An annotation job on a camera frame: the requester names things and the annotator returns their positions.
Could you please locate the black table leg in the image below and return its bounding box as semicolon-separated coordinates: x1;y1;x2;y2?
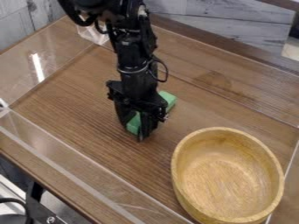
29;182;44;201

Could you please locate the green rectangular block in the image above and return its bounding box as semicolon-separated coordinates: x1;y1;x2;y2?
125;91;176;136

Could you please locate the clear acrylic front wall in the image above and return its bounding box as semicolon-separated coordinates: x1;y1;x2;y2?
0;108;192;224

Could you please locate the brown wooden bowl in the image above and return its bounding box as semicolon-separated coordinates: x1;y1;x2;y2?
171;127;285;224

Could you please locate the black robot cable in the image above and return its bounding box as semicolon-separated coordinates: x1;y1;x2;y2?
147;56;169;83

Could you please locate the clear acrylic corner bracket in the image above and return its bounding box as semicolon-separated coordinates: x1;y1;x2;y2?
76;25;108;46

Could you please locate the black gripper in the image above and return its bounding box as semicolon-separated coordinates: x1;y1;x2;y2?
106;62;168;142

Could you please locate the black cable bottom left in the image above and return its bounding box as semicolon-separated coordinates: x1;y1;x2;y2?
0;196;33;224

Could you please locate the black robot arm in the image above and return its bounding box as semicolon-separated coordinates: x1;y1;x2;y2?
57;0;168;140

